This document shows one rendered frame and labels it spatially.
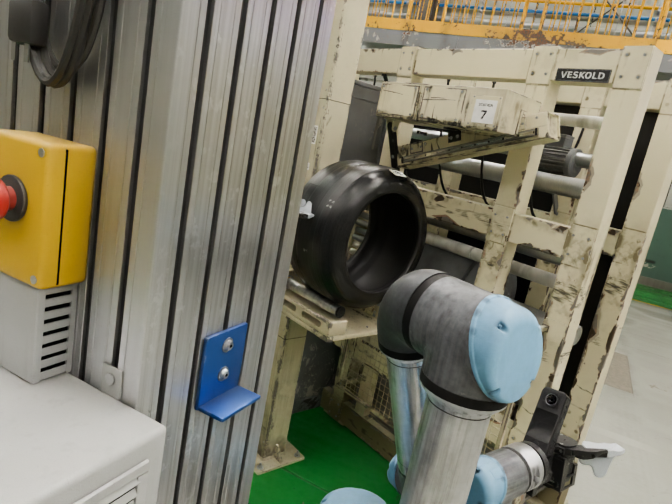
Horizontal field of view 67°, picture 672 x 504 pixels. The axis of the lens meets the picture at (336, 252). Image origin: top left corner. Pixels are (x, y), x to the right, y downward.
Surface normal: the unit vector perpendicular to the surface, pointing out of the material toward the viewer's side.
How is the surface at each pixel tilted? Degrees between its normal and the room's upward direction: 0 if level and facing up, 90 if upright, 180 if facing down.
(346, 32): 90
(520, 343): 82
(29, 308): 90
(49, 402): 0
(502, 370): 83
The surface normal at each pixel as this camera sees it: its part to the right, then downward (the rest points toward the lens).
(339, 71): 0.64, 0.29
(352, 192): 0.11, -0.28
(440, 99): -0.75, 0.00
